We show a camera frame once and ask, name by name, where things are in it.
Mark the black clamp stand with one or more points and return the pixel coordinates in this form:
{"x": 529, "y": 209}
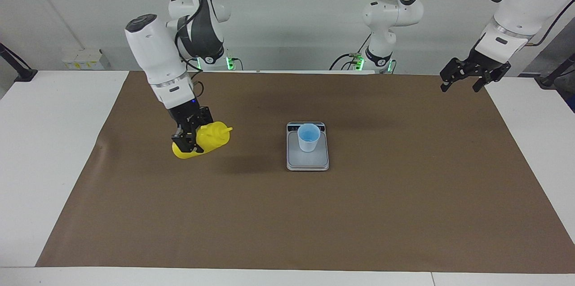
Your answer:
{"x": 24, "y": 74}
{"x": 548, "y": 80}

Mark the blue plastic item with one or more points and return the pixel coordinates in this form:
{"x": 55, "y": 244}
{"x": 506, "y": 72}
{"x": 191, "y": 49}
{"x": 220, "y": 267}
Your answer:
{"x": 572, "y": 103}

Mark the brown table mat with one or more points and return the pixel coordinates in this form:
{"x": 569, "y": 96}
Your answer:
{"x": 314, "y": 214}

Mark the yellow squeeze bottle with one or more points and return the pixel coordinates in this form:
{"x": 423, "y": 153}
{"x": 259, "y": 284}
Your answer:
{"x": 211, "y": 138}

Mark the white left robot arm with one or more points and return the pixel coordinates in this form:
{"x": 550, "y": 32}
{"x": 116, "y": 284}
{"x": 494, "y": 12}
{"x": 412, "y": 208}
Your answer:
{"x": 521, "y": 3}

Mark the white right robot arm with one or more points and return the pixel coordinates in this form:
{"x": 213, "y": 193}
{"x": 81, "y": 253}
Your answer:
{"x": 150, "y": 52}

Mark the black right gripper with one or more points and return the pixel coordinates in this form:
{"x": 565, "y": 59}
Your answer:
{"x": 186, "y": 115}

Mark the light blue plastic cup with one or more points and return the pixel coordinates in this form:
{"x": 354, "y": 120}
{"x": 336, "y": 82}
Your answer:
{"x": 309, "y": 142}

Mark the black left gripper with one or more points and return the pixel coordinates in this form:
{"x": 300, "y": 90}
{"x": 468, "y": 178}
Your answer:
{"x": 484, "y": 65}

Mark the silver digital kitchen scale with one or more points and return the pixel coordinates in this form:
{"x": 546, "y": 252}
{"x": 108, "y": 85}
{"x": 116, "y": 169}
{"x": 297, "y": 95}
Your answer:
{"x": 314, "y": 162}

